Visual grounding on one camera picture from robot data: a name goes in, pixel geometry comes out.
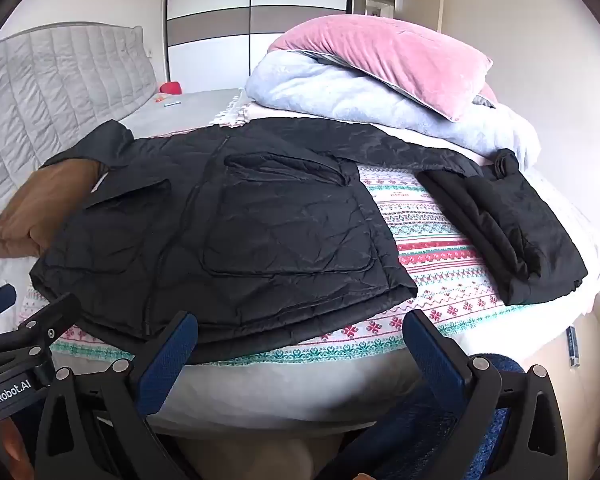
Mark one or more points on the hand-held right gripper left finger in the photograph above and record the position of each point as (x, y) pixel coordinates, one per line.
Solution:
(167, 355)

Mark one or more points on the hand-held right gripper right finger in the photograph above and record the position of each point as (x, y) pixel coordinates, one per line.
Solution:
(435, 355)

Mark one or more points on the black quilted jacket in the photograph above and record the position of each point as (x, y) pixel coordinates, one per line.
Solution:
(255, 240)

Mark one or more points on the person's left hand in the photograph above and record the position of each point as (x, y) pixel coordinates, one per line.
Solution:
(7, 447)

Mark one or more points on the person's blue knit clothing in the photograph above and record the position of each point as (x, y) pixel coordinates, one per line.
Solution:
(420, 435)

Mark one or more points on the patterned bedsheet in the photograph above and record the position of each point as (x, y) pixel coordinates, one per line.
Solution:
(430, 260)

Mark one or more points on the brown coat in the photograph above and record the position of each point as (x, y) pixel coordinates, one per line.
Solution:
(35, 210)

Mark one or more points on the white bed mattress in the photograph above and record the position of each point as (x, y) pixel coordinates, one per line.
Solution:
(280, 390)

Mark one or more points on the blue mattress label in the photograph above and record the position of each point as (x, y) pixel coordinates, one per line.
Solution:
(573, 346)

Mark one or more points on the black folded garment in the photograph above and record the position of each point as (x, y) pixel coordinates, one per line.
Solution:
(510, 230)

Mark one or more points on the small blue object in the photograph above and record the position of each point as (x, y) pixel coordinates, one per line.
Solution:
(171, 103)

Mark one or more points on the small red object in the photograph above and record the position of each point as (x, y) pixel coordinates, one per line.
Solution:
(170, 88)

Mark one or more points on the light blue fleece blanket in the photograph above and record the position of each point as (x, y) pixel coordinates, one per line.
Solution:
(320, 95)

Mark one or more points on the pink velvet pillow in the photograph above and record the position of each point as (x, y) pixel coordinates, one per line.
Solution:
(390, 55)

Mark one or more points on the white and grey wardrobe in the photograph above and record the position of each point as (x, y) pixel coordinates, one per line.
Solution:
(210, 10)

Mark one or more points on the white door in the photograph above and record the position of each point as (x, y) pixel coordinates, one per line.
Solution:
(425, 2)

